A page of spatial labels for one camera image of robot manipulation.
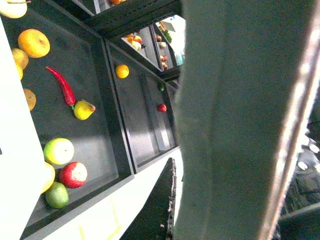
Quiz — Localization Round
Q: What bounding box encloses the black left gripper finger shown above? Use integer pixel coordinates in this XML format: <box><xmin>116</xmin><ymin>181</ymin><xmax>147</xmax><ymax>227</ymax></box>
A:
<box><xmin>120</xmin><ymin>157</ymin><xmax>177</xmax><ymax>240</ymax></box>

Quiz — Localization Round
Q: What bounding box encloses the black fruit shelf tray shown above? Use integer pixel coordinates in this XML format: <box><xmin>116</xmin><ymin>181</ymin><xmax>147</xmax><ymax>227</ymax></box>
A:
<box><xmin>2</xmin><ymin>0</ymin><xmax>132</xmax><ymax>240</ymax></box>

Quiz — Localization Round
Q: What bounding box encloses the red bitten apple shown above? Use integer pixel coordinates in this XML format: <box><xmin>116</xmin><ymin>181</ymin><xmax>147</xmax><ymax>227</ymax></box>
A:
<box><xmin>58</xmin><ymin>161</ymin><xmax>88</xmax><ymax>189</ymax></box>

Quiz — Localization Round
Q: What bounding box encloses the green lime by apple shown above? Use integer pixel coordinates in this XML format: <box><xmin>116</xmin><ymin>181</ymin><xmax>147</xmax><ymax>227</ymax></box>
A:
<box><xmin>45</xmin><ymin>182</ymin><xmax>69</xmax><ymax>209</ymax></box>

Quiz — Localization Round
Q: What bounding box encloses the small red fruit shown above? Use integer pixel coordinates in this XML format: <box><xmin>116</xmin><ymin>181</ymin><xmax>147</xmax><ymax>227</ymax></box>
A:
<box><xmin>157</xmin><ymin>103</ymin><xmax>167</xmax><ymax>113</ymax></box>

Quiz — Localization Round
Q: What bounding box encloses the green apple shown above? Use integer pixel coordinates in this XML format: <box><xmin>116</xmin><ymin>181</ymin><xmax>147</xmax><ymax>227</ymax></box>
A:
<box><xmin>43</xmin><ymin>138</ymin><xmax>75</xmax><ymax>165</ymax></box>

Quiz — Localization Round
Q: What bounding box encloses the red chili pepper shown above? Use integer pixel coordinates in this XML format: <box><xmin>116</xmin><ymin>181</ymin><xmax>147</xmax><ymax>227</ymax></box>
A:
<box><xmin>45</xmin><ymin>66</ymin><xmax>76</xmax><ymax>110</ymax></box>

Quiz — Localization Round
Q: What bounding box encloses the orange in next tray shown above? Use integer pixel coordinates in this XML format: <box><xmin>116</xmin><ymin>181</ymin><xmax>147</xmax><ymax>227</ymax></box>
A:
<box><xmin>115</xmin><ymin>64</ymin><xmax>130</xmax><ymax>79</ymax></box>

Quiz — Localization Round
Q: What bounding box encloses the brownish yellow pear lower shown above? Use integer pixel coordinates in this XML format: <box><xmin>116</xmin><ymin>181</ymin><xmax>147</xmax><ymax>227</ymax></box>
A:
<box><xmin>23</xmin><ymin>88</ymin><xmax>37</xmax><ymax>111</ymax></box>

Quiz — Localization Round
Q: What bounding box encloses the brownish yellow pear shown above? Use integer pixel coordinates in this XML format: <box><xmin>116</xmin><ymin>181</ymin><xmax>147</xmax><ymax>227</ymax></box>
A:
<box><xmin>11</xmin><ymin>48</ymin><xmax>29</xmax><ymax>70</ymax></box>
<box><xmin>23</xmin><ymin>88</ymin><xmax>37</xmax><ymax>111</ymax></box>

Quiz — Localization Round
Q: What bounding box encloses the yellow orange fruit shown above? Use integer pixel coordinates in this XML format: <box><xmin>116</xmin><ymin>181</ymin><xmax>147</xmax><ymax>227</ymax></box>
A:
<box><xmin>16</xmin><ymin>64</ymin><xmax>24</xmax><ymax>80</ymax></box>

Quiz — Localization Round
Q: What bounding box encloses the golden yellow apple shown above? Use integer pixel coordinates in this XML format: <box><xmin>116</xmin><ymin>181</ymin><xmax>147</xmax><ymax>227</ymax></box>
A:
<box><xmin>17</xmin><ymin>28</ymin><xmax>51</xmax><ymax>58</ymax></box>

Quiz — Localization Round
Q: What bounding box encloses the white apple right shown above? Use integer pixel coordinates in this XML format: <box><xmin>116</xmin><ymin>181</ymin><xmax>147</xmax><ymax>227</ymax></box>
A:
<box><xmin>0</xmin><ymin>0</ymin><xmax>31</xmax><ymax>19</ymax></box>

